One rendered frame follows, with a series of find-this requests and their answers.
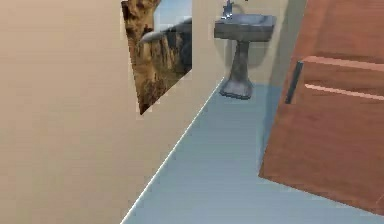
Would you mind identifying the brown landscape wall picture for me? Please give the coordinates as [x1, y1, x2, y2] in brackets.
[120, 0, 194, 116]

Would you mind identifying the grey sink tap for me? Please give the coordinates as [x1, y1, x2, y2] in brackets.
[221, 0, 235, 20]

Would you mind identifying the black bar door handle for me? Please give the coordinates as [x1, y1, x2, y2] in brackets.
[284, 60, 305, 105]

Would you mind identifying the grey pedestal sink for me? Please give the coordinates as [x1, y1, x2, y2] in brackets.
[213, 13, 278, 101]

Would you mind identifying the brown wooden room door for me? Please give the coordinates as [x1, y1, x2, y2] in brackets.
[258, 0, 384, 217]

